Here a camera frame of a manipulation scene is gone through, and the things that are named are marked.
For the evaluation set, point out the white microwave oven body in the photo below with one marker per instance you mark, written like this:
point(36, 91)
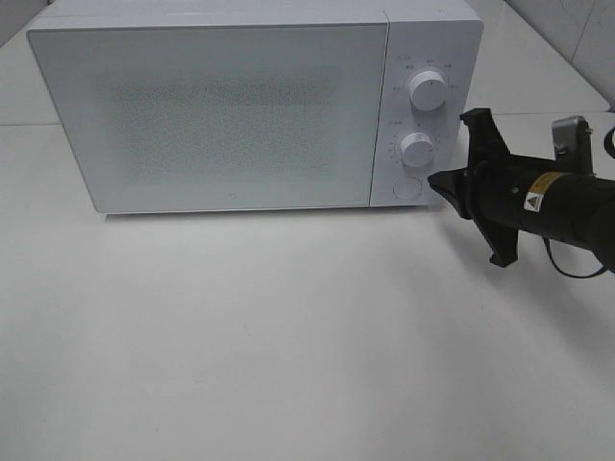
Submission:
point(441, 35)

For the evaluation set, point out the white microwave door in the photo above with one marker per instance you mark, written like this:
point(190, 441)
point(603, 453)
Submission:
point(205, 119)

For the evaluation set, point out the white microwave knob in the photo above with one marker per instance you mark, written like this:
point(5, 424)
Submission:
point(416, 150)
point(427, 89)

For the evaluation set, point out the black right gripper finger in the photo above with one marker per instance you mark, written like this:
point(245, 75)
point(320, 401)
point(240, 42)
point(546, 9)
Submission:
point(485, 141)
point(453, 187)

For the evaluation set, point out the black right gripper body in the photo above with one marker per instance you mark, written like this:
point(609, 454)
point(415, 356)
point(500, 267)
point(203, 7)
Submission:
point(495, 188)

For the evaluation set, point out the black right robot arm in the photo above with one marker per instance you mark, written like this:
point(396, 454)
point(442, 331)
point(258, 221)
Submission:
point(558, 199)

